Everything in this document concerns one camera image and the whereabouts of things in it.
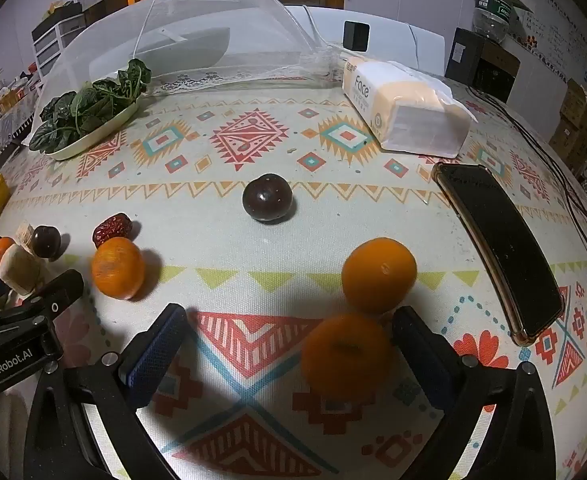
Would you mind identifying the green spinach leaves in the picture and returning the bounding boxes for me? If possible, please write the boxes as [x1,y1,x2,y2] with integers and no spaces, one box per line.
[28,58,153,153]

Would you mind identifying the dark brown box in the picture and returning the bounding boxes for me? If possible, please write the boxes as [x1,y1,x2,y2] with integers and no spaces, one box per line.
[476,40,521,103]

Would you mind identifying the patterned tablecloth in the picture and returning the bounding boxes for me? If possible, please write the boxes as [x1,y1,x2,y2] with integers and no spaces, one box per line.
[0,72,587,480]

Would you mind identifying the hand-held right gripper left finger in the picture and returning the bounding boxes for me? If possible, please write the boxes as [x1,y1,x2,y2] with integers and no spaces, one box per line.
[23,302,189,480]

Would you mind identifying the large dark plum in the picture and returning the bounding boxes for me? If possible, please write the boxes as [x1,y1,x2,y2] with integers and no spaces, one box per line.
[242,173,294,224]

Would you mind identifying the cardboard boxes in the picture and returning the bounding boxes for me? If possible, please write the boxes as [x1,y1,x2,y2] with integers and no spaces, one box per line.
[548,77,587,161]

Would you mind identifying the small dark plum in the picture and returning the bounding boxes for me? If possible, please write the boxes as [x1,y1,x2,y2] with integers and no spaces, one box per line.
[32,226,62,261]

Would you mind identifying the black cable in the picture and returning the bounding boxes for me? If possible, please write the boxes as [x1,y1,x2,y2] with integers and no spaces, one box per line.
[466,85,587,293]

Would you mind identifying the black smartphone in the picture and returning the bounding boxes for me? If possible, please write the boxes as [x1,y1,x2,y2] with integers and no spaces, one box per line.
[432,161,565,346]

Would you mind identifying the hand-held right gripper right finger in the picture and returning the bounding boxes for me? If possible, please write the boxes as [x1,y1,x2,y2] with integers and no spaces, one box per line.
[392,306,557,480]

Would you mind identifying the white mesh food cover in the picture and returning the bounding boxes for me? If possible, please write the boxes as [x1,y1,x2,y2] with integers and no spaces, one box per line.
[36,0,347,126]

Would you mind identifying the wrinkled red date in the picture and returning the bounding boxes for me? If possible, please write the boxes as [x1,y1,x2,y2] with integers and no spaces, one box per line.
[92,213,134,248]

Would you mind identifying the small black box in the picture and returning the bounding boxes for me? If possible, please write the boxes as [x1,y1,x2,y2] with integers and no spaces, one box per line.
[343,21,371,52]

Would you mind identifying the tissue pack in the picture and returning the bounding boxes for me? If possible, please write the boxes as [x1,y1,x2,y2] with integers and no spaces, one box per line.
[342,56,478,156]

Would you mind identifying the clear plastic bottle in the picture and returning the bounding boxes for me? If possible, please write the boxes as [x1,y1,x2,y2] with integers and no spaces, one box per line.
[472,0,514,43]

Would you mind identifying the orange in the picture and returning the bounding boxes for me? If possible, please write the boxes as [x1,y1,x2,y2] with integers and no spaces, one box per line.
[301,312,394,403]
[342,237,418,316]
[91,237,145,301]

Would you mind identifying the plastic drawer unit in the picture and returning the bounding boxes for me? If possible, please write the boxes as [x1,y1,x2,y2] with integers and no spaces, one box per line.
[32,12,86,78]

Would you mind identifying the cream oval plate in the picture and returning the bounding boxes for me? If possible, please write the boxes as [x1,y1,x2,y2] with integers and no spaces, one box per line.
[48,97,141,161]

